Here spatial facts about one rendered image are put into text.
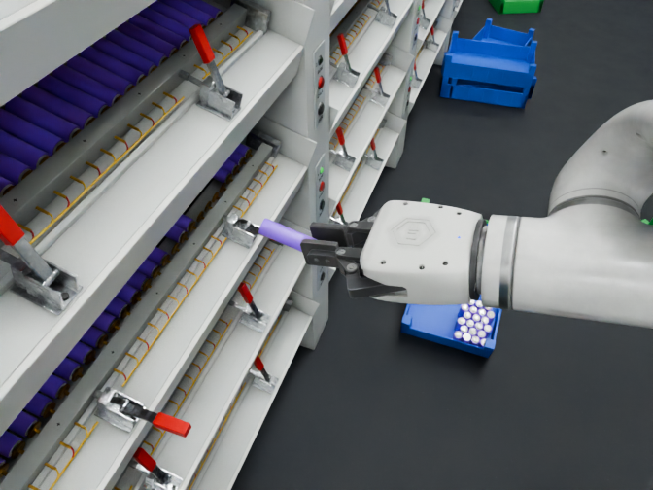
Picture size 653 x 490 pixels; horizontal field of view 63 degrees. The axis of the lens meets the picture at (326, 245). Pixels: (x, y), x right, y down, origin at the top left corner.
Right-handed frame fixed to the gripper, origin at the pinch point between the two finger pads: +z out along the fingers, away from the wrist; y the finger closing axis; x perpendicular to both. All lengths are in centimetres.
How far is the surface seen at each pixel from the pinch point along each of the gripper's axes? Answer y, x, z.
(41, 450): 25.8, 3.3, 18.8
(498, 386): -30, 68, -14
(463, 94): -142, 60, 12
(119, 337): 13.4, 3.1, 19.3
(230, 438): 4, 45, 26
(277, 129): -25.1, 2.0, 17.7
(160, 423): 19.6, 6.2, 11.2
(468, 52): -162, 53, 13
